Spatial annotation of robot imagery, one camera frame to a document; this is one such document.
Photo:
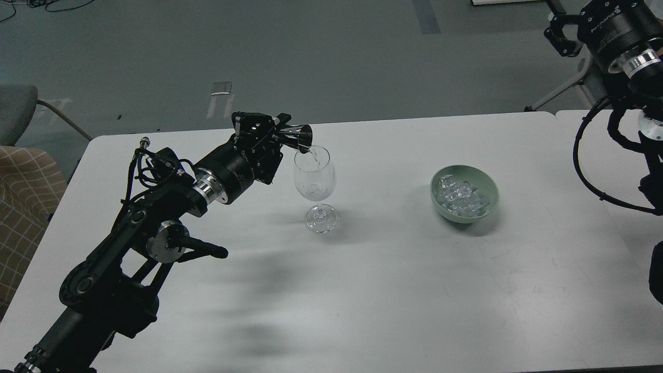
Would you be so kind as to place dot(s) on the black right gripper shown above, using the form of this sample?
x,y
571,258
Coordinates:
x,y
608,28

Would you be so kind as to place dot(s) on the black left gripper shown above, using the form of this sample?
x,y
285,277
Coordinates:
x,y
252,154

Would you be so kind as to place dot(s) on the steel cocktail jigger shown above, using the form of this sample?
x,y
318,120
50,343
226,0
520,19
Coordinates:
x,y
302,138

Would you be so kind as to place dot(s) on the green bowl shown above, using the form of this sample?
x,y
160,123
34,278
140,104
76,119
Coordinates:
x,y
484,183

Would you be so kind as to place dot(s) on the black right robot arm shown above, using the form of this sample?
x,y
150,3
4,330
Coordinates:
x,y
634,95

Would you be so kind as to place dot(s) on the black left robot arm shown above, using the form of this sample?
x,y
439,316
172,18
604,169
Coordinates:
x,y
115,289

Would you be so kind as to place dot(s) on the clear wine glass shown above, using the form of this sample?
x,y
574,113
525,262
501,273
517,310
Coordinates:
x,y
315,179

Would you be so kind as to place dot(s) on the pile of ice cubes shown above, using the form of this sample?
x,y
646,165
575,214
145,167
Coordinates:
x,y
461,199

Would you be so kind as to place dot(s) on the white office chair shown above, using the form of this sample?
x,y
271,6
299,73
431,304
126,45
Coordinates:
x,y
583,88

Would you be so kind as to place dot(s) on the silver floor plate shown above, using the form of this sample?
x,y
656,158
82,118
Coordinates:
x,y
221,88

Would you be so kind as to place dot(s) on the beige checked cushion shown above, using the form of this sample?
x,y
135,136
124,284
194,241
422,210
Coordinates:
x,y
32,186

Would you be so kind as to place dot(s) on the grey chair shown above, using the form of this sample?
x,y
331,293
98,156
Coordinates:
x,y
18,105

